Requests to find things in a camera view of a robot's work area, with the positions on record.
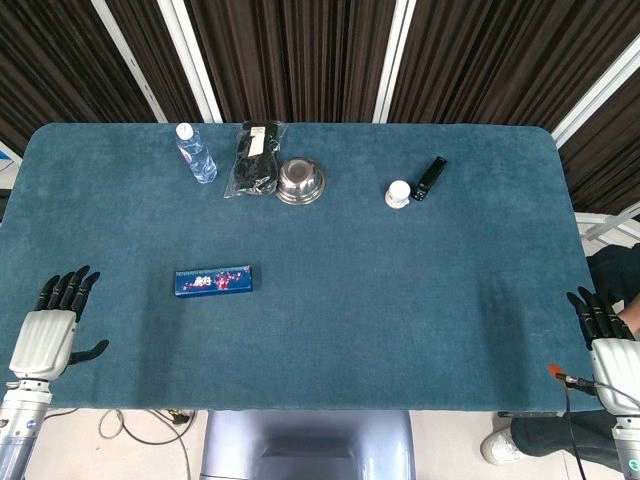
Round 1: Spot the clear plastic water bottle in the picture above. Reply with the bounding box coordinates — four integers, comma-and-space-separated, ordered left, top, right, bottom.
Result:
174, 122, 219, 185

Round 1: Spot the plastic bag with black cloth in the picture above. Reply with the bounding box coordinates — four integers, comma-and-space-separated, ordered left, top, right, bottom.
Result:
223, 120, 289, 200

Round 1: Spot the small white jar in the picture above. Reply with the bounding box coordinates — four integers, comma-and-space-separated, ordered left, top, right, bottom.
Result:
384, 180, 413, 210

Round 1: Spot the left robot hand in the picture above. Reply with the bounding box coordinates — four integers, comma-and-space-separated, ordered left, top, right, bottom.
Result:
8, 264, 110, 382

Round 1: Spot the white frame post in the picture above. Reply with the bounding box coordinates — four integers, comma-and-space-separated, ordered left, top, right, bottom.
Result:
372, 0, 417, 124
91, 0, 169, 124
156, 0, 224, 124
551, 34, 640, 150

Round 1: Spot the blue table cloth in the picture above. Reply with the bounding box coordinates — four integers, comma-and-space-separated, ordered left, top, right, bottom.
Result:
0, 122, 604, 414

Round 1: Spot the stainless steel bowl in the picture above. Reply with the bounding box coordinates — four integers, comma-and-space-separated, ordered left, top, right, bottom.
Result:
274, 157, 327, 206

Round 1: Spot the dark trouser leg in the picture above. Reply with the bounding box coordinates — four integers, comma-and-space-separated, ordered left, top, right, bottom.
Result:
509, 409, 626, 474

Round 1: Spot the blue-grey robot torso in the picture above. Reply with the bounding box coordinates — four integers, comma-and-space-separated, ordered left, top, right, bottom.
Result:
199, 409, 417, 480

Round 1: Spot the black remote device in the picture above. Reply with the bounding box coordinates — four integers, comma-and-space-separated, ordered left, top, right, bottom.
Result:
410, 155, 449, 203

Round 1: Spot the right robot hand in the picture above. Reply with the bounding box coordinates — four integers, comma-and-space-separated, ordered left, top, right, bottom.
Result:
566, 285, 640, 416

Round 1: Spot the white sneaker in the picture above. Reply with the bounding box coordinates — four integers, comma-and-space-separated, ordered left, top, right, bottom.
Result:
480, 427, 526, 466

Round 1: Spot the blue glasses case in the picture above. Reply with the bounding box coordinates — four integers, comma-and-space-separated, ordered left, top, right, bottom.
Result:
174, 264, 256, 299

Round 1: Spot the white metal floor frame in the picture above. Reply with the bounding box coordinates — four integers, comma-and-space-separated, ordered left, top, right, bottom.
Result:
573, 207, 640, 249

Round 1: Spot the black cable with orange plug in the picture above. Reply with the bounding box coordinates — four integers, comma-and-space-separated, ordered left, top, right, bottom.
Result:
548, 363, 601, 480

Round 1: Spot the dark brown curtain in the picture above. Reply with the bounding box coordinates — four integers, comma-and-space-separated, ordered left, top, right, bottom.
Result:
0, 0, 640, 216

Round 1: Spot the white and blue board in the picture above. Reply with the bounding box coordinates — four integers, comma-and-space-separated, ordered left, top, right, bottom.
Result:
0, 141, 24, 191

